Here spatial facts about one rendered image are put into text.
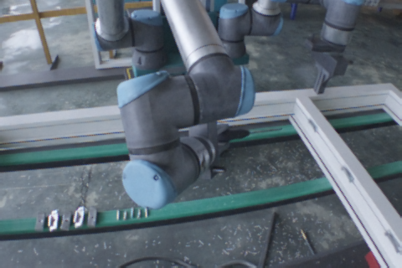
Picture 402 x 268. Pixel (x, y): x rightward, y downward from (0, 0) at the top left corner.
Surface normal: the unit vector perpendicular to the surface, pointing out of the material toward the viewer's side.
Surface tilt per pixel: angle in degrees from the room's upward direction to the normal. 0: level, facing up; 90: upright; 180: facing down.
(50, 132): 90
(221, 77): 20
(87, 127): 90
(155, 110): 57
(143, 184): 71
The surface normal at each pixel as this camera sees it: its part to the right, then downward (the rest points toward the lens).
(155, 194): -0.45, 0.27
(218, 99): 0.32, 0.20
